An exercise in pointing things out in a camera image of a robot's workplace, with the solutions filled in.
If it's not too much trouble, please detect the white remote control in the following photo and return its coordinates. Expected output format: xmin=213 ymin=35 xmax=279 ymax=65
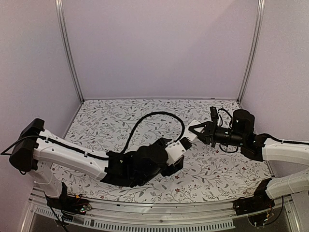
xmin=187 ymin=120 xmax=200 ymax=134

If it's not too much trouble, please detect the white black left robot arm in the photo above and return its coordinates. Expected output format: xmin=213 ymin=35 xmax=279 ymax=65
xmin=2 ymin=118 xmax=186 ymax=215

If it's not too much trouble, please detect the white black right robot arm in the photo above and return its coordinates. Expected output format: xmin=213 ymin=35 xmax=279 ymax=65
xmin=188 ymin=107 xmax=309 ymax=216

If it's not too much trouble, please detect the floral patterned table mat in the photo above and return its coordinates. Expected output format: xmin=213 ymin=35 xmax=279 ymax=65
xmin=51 ymin=100 xmax=271 ymax=195

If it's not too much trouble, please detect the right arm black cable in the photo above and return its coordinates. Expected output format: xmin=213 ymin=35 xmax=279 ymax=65
xmin=217 ymin=108 xmax=242 ymax=153

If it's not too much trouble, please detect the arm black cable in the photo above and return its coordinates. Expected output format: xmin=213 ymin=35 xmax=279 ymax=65
xmin=217 ymin=108 xmax=242 ymax=153
xmin=45 ymin=111 xmax=185 ymax=160

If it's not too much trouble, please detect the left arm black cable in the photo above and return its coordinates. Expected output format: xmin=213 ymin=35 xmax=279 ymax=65
xmin=45 ymin=111 xmax=185 ymax=160

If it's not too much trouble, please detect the front aluminium rail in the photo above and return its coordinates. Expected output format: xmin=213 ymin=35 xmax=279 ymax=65
xmin=20 ymin=185 xmax=309 ymax=232

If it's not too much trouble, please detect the right aluminium frame post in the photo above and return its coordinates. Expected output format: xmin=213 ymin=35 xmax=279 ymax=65
xmin=237 ymin=0 xmax=265 ymax=104

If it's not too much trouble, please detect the aluminium frame post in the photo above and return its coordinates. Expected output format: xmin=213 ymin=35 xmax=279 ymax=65
xmin=55 ymin=0 xmax=84 ymax=103
xmin=237 ymin=0 xmax=265 ymax=104

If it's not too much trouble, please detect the left aluminium frame post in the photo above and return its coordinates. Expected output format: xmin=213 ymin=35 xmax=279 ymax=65
xmin=55 ymin=0 xmax=84 ymax=103

